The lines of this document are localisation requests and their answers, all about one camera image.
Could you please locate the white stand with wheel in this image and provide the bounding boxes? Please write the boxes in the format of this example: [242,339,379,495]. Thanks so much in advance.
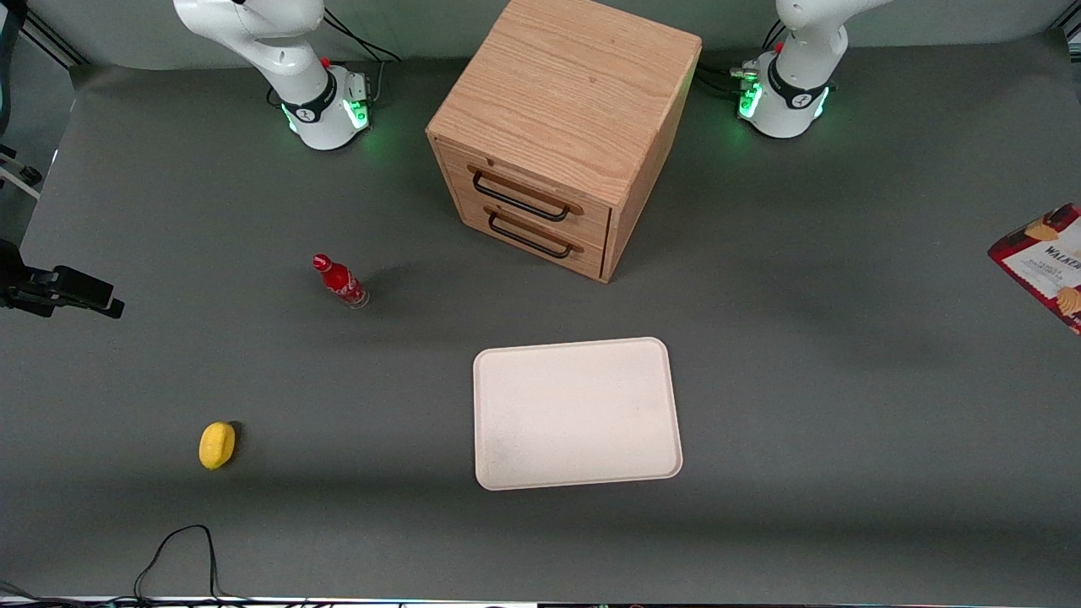
[0,145,43,202]

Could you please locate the black looped table cable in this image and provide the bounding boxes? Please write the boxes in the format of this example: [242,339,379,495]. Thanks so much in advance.
[133,524,222,602]

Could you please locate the black left arm base cable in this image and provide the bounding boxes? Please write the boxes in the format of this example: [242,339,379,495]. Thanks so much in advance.
[696,19,791,95]

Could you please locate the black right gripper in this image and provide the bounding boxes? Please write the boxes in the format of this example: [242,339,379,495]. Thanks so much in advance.
[0,240,126,320]

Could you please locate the wooden drawer front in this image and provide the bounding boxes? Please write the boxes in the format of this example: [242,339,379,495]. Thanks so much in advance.
[439,142,611,250]
[452,187,607,280]

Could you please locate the black wire drawer handle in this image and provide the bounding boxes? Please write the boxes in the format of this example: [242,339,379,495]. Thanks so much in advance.
[467,165,584,224]
[484,205,585,259]

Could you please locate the red cola bottle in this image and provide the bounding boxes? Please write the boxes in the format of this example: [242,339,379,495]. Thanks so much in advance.
[312,253,371,310]

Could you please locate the aluminium frame rail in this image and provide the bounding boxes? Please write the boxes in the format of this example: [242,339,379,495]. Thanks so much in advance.
[20,10,89,68]

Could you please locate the cream plastic tray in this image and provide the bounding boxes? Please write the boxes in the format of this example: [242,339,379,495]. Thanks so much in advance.
[472,337,684,491]

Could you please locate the red cookie box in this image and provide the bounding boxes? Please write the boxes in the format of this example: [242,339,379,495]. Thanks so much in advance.
[987,203,1081,337]

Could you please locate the black right arm base cable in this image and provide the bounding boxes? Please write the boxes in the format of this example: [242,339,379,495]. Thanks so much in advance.
[323,7,404,104]

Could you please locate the black arm base cable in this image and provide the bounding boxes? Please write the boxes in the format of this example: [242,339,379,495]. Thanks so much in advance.
[696,19,791,95]
[323,7,404,104]

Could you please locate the dark hanging cable bundle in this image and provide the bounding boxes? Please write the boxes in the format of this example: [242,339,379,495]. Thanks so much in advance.
[0,0,28,138]

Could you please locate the wooden drawer cabinet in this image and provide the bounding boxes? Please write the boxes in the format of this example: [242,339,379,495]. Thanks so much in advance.
[426,0,703,284]

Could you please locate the yellow lemon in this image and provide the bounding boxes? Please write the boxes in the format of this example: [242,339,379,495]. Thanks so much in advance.
[198,421,237,470]

